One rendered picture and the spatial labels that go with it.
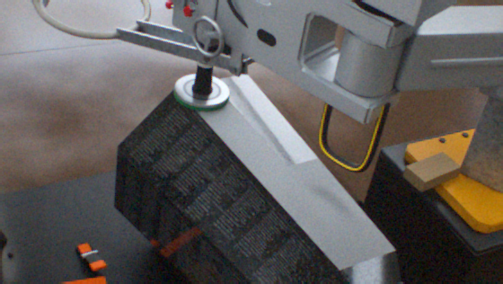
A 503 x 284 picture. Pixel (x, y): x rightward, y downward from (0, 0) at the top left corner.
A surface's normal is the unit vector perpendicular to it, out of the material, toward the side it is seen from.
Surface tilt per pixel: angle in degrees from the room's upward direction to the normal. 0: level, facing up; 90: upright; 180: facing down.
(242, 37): 90
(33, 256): 0
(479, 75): 90
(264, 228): 45
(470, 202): 0
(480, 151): 90
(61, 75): 0
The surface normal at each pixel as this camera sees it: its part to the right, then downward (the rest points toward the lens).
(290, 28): -0.65, 0.38
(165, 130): -0.48, -0.40
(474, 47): 0.29, 0.61
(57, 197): 0.14, -0.79
